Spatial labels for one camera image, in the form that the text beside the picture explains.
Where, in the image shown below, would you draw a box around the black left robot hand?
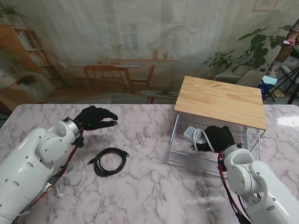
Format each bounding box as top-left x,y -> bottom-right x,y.
74,105 -> 119,131

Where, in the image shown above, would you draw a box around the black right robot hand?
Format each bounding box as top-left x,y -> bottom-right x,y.
190,125 -> 235,154

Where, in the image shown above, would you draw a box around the white power strip with cord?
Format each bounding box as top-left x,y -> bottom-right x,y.
183,126 -> 215,154

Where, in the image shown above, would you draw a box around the white wire mesh drawer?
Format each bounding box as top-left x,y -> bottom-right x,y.
165,127 -> 248,177

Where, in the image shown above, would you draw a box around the black cable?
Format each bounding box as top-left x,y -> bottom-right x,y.
87,147 -> 130,178

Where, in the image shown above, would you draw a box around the white wired earphones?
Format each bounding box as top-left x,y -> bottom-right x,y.
55,163 -> 77,198

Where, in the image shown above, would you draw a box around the blue storage box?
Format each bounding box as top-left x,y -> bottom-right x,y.
258,76 -> 278,101

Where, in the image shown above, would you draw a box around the printed backdrop curtain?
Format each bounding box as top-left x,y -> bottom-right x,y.
0,0 -> 292,105

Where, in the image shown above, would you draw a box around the black tripod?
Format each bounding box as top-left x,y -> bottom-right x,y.
263,66 -> 299,105

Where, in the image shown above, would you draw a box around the person in background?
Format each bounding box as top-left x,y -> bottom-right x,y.
268,24 -> 299,77

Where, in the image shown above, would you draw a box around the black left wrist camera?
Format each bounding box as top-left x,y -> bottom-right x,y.
72,136 -> 85,149

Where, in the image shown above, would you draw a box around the wire frame with wooden top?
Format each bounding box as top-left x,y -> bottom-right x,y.
171,75 -> 267,178

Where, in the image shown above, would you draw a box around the red black right arm cables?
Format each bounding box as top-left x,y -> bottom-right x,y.
217,151 -> 250,224

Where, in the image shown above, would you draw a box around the red black arm cables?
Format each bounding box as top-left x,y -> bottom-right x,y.
217,151 -> 250,224
14,127 -> 85,217

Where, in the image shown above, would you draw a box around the red black left arm cables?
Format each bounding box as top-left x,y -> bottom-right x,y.
14,127 -> 85,217

